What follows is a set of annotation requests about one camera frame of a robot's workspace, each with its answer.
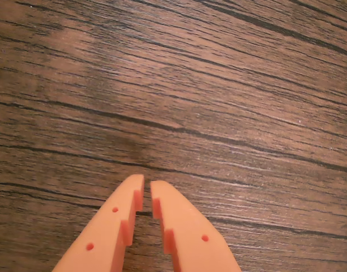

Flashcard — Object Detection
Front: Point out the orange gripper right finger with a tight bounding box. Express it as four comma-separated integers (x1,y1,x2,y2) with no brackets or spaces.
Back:
150,181,242,272

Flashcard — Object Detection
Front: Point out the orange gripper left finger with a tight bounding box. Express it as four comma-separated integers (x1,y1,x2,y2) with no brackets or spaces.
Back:
52,174,145,272

